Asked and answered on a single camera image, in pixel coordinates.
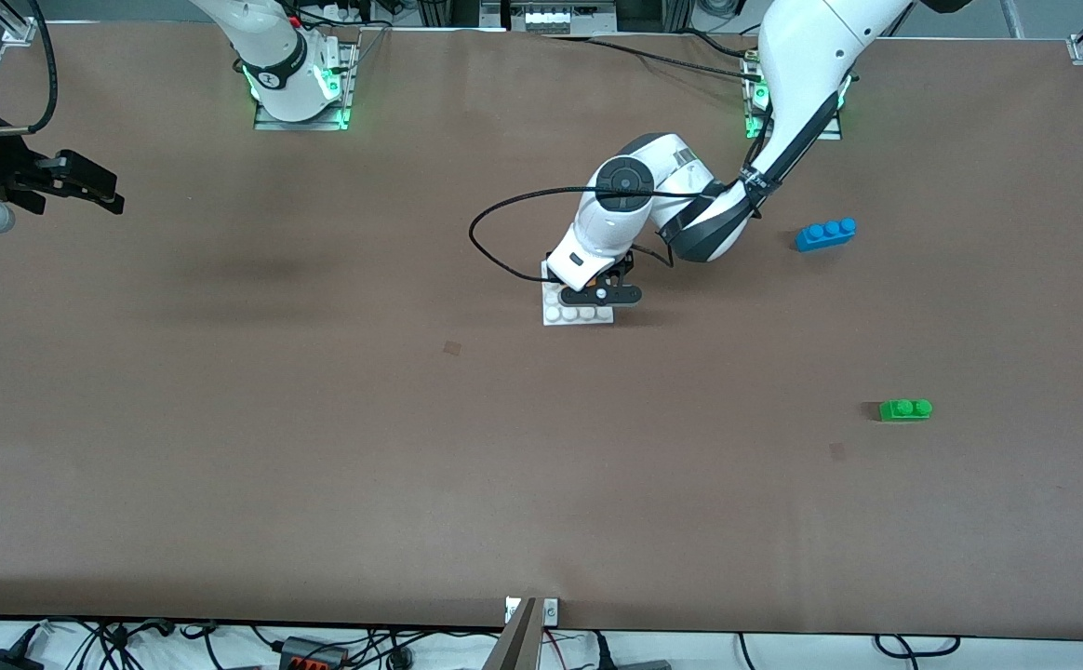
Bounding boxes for white studded base plate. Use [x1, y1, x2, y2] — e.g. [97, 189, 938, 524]
[541, 261, 615, 327]

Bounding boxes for blue three-stud block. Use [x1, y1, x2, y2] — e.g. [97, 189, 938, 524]
[795, 218, 858, 252]

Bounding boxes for black box orange connectors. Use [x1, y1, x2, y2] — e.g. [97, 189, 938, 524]
[281, 636, 349, 670]

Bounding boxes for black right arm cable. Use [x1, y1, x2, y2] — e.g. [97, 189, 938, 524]
[0, 0, 60, 138]

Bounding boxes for long black table cable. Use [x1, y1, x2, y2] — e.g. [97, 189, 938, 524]
[541, 35, 764, 83]

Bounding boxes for short black table cable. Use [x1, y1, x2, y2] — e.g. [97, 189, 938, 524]
[681, 28, 758, 62]

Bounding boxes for grey-brown camera post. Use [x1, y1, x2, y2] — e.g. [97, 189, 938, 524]
[484, 598, 542, 670]

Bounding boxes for black looped floor cable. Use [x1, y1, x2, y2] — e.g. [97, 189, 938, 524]
[875, 635, 963, 658]

